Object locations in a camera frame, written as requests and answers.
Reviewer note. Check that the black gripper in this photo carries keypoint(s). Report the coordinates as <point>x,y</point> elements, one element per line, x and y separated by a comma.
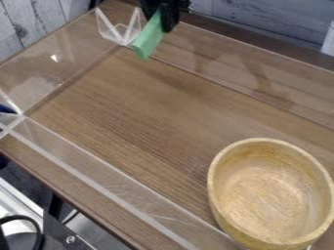
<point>169,7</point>

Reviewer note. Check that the green rectangular block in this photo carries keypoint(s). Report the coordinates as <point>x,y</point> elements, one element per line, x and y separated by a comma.
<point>150,37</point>

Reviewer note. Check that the light wooden bowl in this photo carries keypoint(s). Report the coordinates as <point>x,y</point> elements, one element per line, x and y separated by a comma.
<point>271,194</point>

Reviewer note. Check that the black table leg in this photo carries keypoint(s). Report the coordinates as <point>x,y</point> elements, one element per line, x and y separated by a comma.
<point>55,206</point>

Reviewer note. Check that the clear acrylic corner bracket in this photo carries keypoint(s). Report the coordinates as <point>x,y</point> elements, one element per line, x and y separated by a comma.
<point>120,33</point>

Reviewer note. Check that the clear acrylic wall panel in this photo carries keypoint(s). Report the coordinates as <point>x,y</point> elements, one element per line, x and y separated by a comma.
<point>66,173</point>

